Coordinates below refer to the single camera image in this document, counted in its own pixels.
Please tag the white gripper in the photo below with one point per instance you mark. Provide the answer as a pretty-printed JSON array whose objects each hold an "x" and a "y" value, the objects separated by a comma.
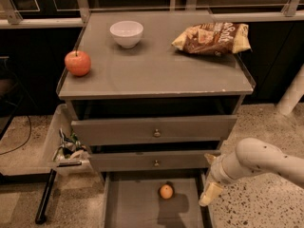
[{"x": 216, "y": 172}]

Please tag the grey middle drawer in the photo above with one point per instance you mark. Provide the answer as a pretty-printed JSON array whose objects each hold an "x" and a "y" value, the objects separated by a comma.
[{"x": 162, "y": 160}]

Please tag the white metal railing frame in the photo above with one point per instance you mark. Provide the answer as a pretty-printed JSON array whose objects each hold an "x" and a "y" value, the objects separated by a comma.
[{"x": 76, "y": 13}]

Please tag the grey drawer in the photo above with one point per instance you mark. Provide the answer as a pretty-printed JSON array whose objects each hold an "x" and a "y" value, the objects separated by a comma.
[
  {"x": 162, "y": 160},
  {"x": 132, "y": 200},
  {"x": 154, "y": 130}
]

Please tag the clear plastic trash bin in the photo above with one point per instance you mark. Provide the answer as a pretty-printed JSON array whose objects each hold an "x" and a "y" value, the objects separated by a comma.
[{"x": 59, "y": 149}]

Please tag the brown chip bag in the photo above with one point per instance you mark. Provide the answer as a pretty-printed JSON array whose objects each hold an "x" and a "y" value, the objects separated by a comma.
[{"x": 214, "y": 39}]

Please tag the small orange fruit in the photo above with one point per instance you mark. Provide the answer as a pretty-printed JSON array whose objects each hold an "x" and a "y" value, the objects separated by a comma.
[{"x": 166, "y": 191}]

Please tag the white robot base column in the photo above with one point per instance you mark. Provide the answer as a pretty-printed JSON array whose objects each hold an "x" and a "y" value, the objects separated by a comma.
[{"x": 293, "y": 94}]

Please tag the red apple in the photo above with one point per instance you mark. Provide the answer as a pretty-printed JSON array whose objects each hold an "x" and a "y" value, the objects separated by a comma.
[{"x": 78, "y": 63}]

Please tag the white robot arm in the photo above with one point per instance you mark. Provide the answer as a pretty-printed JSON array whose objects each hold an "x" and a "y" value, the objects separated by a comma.
[{"x": 251, "y": 157}]

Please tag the grey top drawer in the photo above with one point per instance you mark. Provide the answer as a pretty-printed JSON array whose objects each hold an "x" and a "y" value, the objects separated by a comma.
[{"x": 154, "y": 130}]

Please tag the grey bottom drawer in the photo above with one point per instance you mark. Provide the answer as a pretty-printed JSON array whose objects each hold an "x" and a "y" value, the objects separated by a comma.
[{"x": 132, "y": 200}]

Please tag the white ceramic bowl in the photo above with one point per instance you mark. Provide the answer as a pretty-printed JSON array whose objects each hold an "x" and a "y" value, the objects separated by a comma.
[{"x": 127, "y": 34}]

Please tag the black metal floor bar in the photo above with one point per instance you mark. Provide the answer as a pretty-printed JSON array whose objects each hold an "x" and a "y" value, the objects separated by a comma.
[{"x": 41, "y": 212}]

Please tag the grey drawer cabinet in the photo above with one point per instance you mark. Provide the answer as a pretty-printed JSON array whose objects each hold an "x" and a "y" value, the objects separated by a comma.
[{"x": 152, "y": 79}]

